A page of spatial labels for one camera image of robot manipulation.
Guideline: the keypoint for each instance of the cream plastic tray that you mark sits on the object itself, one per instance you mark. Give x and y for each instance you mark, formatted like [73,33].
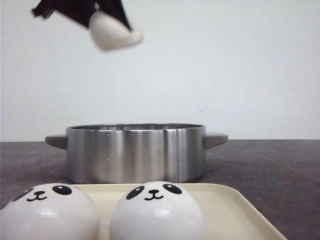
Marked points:
[229,215]

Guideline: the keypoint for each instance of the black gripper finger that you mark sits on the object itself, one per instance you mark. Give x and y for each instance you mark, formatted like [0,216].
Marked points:
[115,9]
[79,11]

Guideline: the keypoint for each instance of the stainless steel steamer pot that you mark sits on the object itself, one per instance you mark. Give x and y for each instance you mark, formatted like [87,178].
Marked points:
[136,152]

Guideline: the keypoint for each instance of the panda bun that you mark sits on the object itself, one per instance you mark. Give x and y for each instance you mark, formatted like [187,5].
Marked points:
[108,33]
[157,210]
[51,211]

